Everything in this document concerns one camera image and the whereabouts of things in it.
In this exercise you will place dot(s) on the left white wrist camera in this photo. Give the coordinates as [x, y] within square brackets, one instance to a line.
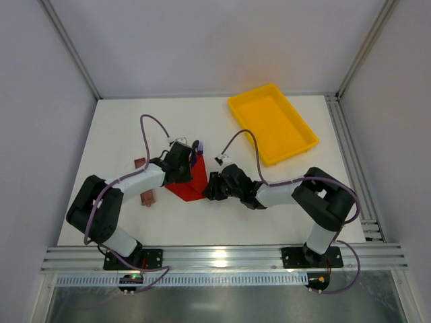
[181, 140]

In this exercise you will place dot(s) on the yellow plastic bin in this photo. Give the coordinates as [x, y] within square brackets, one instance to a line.
[279, 130]

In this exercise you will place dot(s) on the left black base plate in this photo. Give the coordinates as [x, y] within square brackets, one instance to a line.
[148, 259]

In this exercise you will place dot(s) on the right side aluminium rail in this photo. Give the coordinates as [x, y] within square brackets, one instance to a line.
[369, 215]

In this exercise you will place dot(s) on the left frame post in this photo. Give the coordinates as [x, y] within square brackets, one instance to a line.
[59, 28]

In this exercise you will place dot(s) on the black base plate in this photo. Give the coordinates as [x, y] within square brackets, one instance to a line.
[303, 257]
[148, 259]

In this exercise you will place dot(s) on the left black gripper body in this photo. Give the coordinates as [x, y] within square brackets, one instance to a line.
[190, 161]

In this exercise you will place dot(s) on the slotted cable duct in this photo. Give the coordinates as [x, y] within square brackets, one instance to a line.
[182, 279]

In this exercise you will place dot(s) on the purple plastic fork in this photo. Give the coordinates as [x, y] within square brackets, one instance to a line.
[200, 148]

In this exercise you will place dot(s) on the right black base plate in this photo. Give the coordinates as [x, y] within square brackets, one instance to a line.
[303, 257]

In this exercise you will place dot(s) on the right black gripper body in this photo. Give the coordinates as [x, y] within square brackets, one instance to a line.
[213, 186]

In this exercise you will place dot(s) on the dark blue plastic spoon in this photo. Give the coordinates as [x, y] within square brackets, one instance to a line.
[195, 145]

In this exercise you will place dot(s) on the aluminium rail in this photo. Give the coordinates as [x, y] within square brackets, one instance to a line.
[369, 215]
[200, 259]

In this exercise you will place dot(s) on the right frame post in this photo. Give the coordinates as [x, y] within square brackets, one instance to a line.
[372, 36]

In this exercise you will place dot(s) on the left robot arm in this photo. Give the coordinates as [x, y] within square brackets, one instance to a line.
[96, 208]

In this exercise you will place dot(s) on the frame post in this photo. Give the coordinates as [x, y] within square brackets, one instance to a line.
[372, 36]
[59, 28]

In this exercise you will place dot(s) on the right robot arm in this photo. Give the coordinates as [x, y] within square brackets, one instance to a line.
[328, 202]

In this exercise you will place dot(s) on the brown utensil tray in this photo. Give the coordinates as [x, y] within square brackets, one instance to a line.
[147, 197]

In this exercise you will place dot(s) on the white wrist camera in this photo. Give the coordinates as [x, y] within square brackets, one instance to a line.
[181, 140]
[222, 159]

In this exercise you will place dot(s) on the front aluminium rail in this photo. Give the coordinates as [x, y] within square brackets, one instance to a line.
[200, 259]

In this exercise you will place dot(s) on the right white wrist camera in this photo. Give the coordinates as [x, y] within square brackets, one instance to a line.
[222, 159]

